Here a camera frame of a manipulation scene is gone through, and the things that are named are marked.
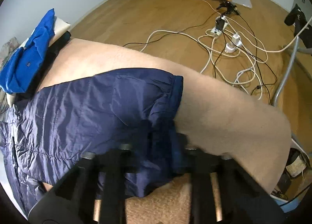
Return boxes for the black camera clamp on floor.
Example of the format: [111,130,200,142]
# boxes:
[216,0,240,16]

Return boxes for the round white plug adapter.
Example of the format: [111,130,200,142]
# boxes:
[224,43,236,54]

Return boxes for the grey metal stand pole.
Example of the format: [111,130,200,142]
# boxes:
[271,37,311,107]

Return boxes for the tan fleece bed blanket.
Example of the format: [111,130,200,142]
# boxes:
[40,38,290,223]

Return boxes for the black tangled cable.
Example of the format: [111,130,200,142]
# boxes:
[123,12,279,105]

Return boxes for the navy blue puffer jacket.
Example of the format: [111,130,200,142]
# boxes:
[1,68,186,214]

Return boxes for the bright blue folded garment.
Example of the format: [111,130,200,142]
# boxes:
[1,9,54,94]

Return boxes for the white charger adapter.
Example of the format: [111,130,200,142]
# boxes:
[232,33,242,47]

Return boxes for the patterned bed sheet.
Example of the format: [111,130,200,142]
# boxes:
[0,37,20,117]

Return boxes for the white tangled cable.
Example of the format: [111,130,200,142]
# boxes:
[139,0,312,100]

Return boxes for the white power strip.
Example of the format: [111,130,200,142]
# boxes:
[210,16,229,37]

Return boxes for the black folded garment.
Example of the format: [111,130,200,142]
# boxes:
[14,31,71,102]

